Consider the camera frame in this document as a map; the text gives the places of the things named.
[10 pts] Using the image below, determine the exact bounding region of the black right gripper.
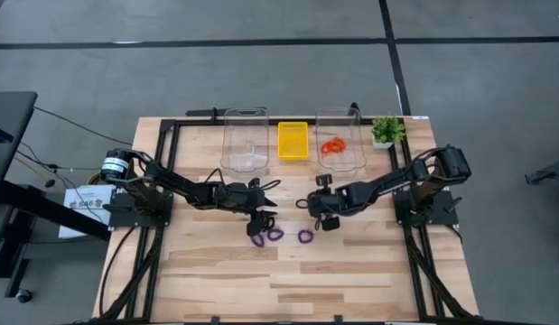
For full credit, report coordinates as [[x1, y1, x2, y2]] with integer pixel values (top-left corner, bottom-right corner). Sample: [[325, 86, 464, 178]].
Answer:
[[305, 183, 352, 232]]

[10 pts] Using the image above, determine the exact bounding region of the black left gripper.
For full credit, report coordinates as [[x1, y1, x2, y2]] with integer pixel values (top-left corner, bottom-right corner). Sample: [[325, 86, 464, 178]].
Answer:
[[215, 181, 279, 237]]

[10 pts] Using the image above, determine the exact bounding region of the clear plastic bin with sticker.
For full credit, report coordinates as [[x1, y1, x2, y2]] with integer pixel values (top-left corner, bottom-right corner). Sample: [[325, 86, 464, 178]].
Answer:
[[219, 107, 271, 178]]

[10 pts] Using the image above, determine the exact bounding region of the yellow plastic basket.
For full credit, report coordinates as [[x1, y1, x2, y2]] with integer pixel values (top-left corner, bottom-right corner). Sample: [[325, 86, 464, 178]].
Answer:
[[277, 120, 311, 162]]

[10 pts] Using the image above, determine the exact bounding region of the green plant in white pot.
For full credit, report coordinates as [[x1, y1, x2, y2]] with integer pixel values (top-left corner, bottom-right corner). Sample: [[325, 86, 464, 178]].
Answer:
[[370, 115, 406, 151]]

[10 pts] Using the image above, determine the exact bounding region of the white printed paper sheet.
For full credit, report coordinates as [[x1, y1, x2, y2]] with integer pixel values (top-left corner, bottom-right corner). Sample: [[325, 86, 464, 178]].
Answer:
[[57, 183, 116, 240]]

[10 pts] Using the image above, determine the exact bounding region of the black stand foot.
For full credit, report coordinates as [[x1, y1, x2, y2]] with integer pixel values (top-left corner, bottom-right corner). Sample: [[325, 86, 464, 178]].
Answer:
[[525, 156, 559, 186]]

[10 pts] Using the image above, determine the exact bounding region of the black desk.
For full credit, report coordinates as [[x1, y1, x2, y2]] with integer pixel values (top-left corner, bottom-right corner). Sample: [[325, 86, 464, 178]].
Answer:
[[0, 90, 113, 299]]

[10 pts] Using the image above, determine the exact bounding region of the black aluminium table frame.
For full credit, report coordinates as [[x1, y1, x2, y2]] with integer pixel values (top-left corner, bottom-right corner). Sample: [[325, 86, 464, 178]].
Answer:
[[92, 115, 481, 325]]

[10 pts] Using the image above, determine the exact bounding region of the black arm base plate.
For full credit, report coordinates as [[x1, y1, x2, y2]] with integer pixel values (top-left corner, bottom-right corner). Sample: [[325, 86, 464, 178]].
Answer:
[[393, 188, 452, 227], [102, 189, 174, 229]]

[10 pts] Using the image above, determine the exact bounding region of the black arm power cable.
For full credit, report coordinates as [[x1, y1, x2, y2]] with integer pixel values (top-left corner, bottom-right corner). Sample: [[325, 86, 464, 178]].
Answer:
[[98, 225, 143, 320]]

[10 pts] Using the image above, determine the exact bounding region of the black floor cable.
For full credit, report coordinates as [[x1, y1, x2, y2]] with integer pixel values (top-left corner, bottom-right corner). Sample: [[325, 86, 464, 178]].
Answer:
[[33, 106, 135, 148]]

